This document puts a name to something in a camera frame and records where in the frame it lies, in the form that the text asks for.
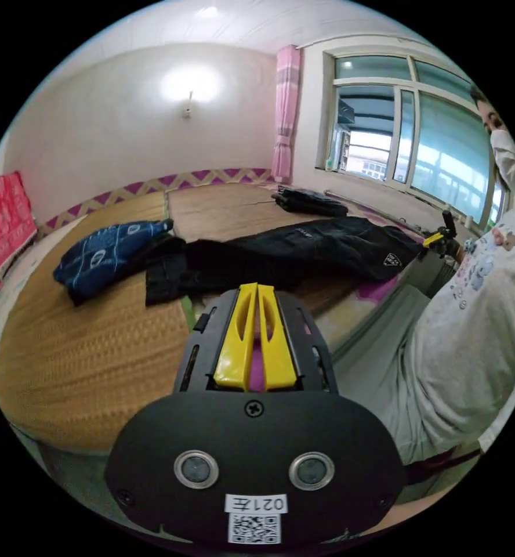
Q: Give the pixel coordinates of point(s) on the person's body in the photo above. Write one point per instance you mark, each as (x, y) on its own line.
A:
(457, 348)

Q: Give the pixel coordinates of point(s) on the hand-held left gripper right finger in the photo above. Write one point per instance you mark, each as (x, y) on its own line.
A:
(275, 352)

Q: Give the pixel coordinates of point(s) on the wall lamp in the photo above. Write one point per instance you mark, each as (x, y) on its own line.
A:
(188, 104)

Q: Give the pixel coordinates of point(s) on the red patterned cloth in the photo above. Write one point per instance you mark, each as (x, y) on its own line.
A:
(7, 217)

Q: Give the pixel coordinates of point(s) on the window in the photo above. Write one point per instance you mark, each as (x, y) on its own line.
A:
(440, 143)

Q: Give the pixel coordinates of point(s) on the pink curtain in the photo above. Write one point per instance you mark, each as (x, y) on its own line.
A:
(285, 113)

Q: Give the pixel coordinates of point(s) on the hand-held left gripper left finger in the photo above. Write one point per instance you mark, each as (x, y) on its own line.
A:
(230, 348)

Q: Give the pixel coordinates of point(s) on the black jeans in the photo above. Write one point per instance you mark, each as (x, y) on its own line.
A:
(309, 250)

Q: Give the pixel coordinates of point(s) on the folded dark trousers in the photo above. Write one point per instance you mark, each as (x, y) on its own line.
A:
(312, 200)

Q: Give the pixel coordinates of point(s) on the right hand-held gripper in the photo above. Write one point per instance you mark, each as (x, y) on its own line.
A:
(446, 248)

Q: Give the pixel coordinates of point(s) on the pile of clothes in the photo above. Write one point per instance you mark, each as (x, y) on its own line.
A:
(109, 256)

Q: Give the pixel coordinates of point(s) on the bed with woven mat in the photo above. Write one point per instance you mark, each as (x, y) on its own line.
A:
(88, 348)

